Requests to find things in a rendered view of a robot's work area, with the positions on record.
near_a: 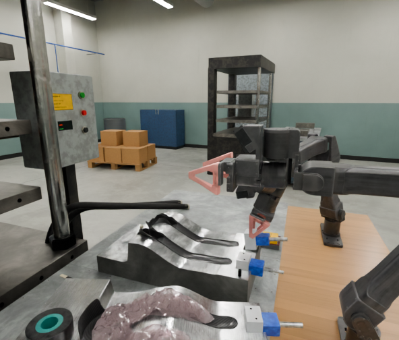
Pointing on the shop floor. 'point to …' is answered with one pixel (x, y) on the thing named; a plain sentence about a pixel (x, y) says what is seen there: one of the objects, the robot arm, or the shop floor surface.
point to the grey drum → (114, 123)
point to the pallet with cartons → (125, 150)
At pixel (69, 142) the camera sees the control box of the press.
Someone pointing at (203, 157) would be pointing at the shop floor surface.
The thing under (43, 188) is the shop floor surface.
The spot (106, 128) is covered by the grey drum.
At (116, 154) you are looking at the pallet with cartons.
